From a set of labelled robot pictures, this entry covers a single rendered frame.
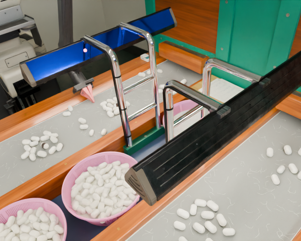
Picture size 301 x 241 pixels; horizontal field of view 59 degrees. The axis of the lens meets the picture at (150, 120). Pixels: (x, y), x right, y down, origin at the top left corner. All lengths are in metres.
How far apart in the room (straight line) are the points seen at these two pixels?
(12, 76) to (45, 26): 1.69
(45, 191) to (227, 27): 0.94
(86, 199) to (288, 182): 0.64
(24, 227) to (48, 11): 2.61
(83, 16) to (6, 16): 1.97
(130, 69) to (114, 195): 0.76
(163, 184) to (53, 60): 0.58
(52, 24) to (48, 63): 2.38
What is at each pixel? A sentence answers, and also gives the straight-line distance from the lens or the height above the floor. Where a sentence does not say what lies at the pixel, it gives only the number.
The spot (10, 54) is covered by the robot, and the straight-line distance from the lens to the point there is 1.62.
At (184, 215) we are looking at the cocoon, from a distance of 0.81.
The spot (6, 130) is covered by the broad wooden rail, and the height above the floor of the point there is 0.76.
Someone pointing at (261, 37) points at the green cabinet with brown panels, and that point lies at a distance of 1.15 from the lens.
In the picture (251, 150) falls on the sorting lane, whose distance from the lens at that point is 1.02.
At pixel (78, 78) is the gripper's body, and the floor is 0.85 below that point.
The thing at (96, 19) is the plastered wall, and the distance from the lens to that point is 3.55.
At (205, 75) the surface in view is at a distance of 0.77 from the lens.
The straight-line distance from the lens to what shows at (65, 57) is 0.92.
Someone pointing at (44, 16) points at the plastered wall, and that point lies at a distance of 3.22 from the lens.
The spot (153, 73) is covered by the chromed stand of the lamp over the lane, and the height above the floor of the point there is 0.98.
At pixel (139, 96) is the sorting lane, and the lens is 1.26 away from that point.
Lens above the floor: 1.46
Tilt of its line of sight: 40 degrees down
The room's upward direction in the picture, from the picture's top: 6 degrees counter-clockwise
